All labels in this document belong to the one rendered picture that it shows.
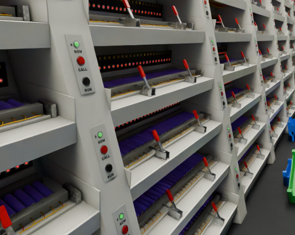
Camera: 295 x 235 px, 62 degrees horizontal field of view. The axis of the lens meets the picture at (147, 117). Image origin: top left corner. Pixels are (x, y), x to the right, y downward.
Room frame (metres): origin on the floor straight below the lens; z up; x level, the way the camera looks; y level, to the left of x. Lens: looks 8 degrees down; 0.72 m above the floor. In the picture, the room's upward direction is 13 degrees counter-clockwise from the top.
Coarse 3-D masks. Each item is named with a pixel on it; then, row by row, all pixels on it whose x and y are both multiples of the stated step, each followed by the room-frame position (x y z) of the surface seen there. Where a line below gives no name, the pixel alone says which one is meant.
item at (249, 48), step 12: (216, 12) 1.68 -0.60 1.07; (228, 12) 1.63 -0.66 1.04; (240, 12) 1.59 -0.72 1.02; (252, 12) 1.63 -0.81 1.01; (240, 24) 1.60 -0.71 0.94; (252, 36) 1.56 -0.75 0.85; (228, 48) 1.66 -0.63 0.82; (240, 48) 1.61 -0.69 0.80; (252, 48) 1.57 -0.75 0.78; (252, 84) 1.59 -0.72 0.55; (252, 108) 1.60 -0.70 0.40; (264, 108) 1.57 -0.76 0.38; (264, 132) 1.57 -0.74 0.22
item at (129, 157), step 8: (192, 120) 0.96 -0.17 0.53; (200, 120) 1.02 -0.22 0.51; (176, 128) 0.87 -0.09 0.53; (184, 128) 0.91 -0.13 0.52; (160, 136) 0.80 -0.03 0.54; (168, 136) 0.82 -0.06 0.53; (144, 144) 0.74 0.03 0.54; (152, 144) 0.74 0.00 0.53; (128, 152) 0.68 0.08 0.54; (136, 152) 0.68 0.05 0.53; (144, 152) 0.71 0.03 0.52; (128, 160) 0.66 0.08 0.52
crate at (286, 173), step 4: (288, 160) 1.39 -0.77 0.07; (288, 164) 1.39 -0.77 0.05; (288, 168) 1.37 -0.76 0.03; (284, 172) 1.25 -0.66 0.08; (288, 172) 1.36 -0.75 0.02; (284, 176) 1.25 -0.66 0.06; (288, 176) 1.24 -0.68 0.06; (284, 180) 1.26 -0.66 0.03; (288, 180) 1.24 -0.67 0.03; (284, 184) 1.26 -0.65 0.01; (288, 184) 1.24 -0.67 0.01
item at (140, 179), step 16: (192, 112) 1.10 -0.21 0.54; (208, 112) 1.05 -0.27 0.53; (128, 128) 0.82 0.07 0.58; (192, 128) 0.94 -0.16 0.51; (208, 128) 0.95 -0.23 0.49; (176, 144) 0.80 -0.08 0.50; (192, 144) 0.81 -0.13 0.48; (160, 160) 0.69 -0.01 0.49; (176, 160) 0.73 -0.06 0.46; (128, 176) 0.55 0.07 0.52; (144, 176) 0.61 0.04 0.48; (160, 176) 0.66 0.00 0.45
